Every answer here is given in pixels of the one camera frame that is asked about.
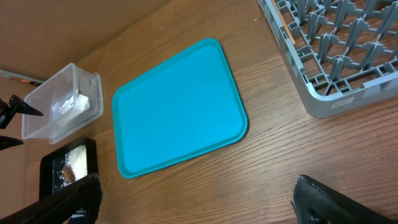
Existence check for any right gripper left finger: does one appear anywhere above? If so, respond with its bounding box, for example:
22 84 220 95
1 173 103 223

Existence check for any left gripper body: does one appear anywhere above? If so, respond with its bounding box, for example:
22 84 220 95
1 98 14 129

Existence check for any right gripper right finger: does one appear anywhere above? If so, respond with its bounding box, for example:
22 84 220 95
292 175 397 224

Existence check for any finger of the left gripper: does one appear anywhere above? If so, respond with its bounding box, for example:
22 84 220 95
0 136 23 151
9 95 44 116

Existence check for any brown food scrap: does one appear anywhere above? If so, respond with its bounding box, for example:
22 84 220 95
62 166 75 184

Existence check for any pile of white rice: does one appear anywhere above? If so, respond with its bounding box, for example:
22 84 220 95
57 145 88 189

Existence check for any large white napkin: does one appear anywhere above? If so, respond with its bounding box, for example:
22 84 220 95
52 95 90 116

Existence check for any wooden chopstick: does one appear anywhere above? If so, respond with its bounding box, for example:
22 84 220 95
271 0 296 45

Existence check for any grey dishwasher rack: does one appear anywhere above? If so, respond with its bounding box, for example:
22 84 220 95
259 0 397 118

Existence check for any black plastic tray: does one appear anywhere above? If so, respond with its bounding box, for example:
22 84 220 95
39 138 98 200

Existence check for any clear plastic container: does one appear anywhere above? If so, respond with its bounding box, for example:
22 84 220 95
22 63 93 139

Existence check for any cardboard backdrop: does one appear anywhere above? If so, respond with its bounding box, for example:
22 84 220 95
1 0 163 80

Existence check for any teal serving tray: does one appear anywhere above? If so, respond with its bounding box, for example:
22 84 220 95
112 38 248 179

